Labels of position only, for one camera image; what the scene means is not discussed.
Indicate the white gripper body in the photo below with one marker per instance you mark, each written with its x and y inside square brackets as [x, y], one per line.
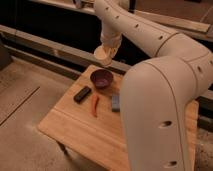
[110, 40]

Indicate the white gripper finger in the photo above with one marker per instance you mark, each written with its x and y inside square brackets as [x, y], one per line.
[113, 52]

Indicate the white ceramic cup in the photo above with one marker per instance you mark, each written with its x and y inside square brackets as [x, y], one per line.
[103, 56]

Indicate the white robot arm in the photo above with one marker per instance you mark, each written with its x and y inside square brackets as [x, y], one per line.
[155, 92]

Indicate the dark purple ceramic bowl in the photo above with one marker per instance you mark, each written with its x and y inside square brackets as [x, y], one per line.
[101, 78]

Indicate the blue sponge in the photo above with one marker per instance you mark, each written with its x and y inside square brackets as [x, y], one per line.
[115, 104]

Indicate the red chili pepper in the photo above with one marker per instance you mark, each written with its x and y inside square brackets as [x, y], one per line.
[95, 100]

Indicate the black rectangular block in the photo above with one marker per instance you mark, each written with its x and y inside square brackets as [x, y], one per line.
[82, 94]

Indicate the wooden table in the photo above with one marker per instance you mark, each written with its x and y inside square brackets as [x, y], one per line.
[102, 138]

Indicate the metal table leg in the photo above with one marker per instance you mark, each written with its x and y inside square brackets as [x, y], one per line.
[62, 147]

